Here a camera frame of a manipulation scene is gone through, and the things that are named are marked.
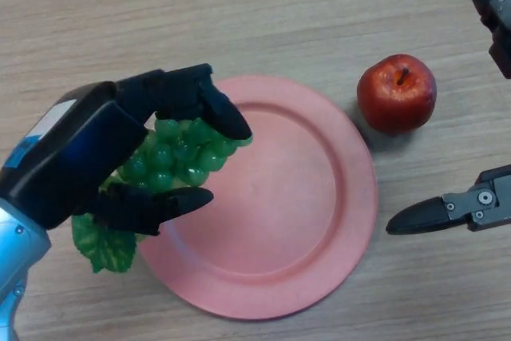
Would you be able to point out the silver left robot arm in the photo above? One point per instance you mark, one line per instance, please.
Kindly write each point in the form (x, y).
(16, 253)

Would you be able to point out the green plastic grape bunch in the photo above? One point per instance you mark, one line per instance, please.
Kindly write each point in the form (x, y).
(167, 161)

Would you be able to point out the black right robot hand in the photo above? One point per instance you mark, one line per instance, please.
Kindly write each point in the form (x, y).
(483, 201)

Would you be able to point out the red apple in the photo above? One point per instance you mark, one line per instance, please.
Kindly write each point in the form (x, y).
(395, 95)

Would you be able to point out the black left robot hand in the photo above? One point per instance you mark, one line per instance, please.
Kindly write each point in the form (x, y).
(72, 149)

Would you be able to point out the pink round plate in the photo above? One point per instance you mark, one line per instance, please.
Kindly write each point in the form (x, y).
(279, 197)

